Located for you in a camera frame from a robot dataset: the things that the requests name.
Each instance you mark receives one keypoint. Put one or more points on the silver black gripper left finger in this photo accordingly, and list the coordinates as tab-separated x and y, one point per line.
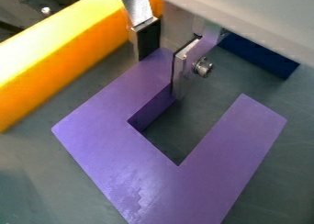
145	28

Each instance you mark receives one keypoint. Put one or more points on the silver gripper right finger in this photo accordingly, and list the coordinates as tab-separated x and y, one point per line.
189	60

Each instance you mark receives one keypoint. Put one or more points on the purple U-shaped block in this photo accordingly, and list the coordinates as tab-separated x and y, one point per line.
152	190

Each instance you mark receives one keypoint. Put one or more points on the blue U-shaped block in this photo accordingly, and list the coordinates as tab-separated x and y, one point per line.
255	53

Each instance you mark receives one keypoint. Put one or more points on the yellow long bar block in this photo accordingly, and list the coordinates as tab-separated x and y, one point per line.
47	56

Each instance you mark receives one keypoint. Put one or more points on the black angled fixture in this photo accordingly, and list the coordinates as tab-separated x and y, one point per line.
21	14

